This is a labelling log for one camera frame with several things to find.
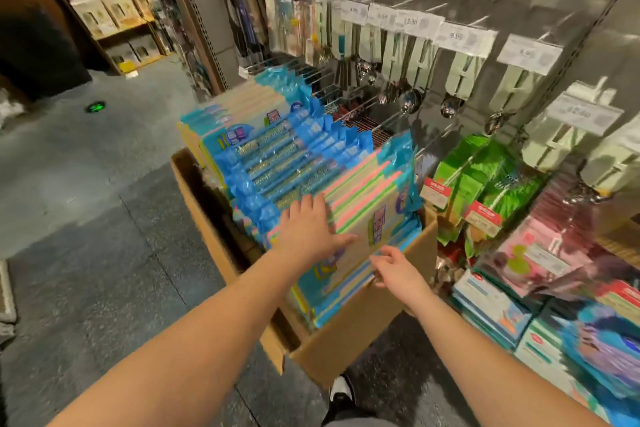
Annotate person's left hand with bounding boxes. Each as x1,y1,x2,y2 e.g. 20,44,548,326
268,191,359,269

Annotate person's right hand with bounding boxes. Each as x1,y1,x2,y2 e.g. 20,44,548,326
370,244,437,314

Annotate brown cardboard box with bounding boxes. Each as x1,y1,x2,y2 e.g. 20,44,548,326
170,146,441,395

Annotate person's right forearm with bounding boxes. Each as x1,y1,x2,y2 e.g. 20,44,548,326
405,292,613,427

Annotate person's black shoe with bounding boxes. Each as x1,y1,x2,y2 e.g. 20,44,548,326
326,374,357,413

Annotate person's grey trousers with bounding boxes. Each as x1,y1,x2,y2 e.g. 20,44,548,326
325,406,398,427

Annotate background shelf with yellow ledges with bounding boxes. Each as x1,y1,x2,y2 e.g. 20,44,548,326
20,0,173,75

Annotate hanging green packets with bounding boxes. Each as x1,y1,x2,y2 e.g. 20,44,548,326
420,133,551,245

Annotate pink goods pile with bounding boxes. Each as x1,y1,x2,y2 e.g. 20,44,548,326
480,191,603,295

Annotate row of white price tags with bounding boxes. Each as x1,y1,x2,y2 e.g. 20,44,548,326
200,0,640,139

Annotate grey chopstick display rack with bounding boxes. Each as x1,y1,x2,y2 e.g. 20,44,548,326
150,0,640,427

